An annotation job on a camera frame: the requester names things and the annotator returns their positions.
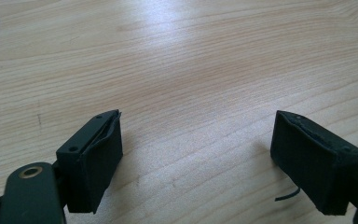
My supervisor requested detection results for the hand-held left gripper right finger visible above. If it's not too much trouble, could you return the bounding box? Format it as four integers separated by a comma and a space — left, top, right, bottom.
269, 109, 358, 217

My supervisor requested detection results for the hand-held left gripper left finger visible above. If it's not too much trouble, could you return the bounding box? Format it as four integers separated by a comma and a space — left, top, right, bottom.
55, 109, 124, 215

